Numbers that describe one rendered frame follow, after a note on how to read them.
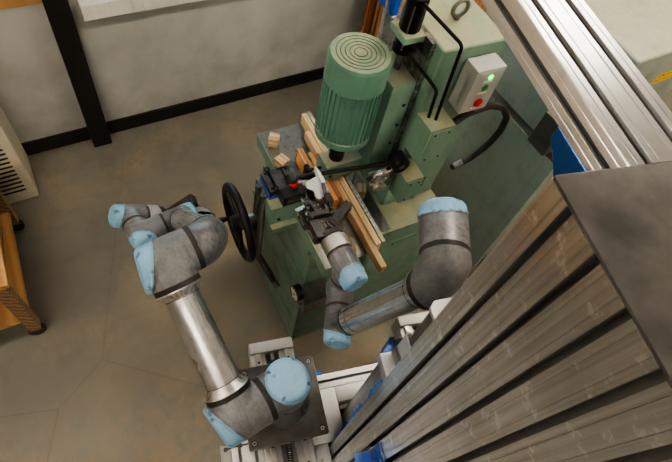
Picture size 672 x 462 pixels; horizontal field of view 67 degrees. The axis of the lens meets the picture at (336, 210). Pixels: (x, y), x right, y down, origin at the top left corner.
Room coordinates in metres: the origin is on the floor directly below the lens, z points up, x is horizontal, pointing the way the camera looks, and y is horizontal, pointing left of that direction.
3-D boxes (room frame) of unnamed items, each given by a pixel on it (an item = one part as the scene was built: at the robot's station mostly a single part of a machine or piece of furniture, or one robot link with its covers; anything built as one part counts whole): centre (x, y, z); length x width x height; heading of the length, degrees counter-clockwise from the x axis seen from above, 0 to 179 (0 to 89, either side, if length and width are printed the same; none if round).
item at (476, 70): (1.20, -0.29, 1.40); 0.10 x 0.06 x 0.16; 129
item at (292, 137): (1.04, 0.12, 0.87); 0.61 x 0.30 x 0.06; 39
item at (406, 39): (1.20, -0.06, 1.53); 0.08 x 0.08 x 0.17; 39
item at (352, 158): (1.13, 0.03, 0.99); 0.14 x 0.07 x 0.09; 129
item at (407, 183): (1.11, -0.19, 1.02); 0.09 x 0.07 x 0.12; 39
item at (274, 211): (0.98, 0.19, 0.91); 0.15 x 0.14 x 0.09; 39
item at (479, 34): (1.30, -0.18, 1.16); 0.22 x 0.22 x 0.72; 39
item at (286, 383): (0.36, 0.01, 0.98); 0.13 x 0.12 x 0.14; 137
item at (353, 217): (1.05, -0.01, 0.92); 0.60 x 0.02 x 0.04; 39
